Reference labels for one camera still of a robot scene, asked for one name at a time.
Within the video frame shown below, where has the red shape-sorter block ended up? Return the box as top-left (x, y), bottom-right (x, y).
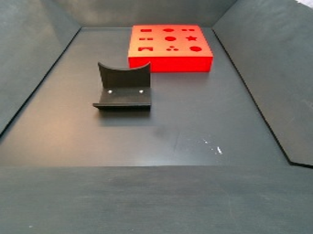
top-left (128, 25), bottom-right (214, 72)

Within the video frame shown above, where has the black curved holder bracket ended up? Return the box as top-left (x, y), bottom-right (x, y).
top-left (92, 63), bottom-right (151, 110)

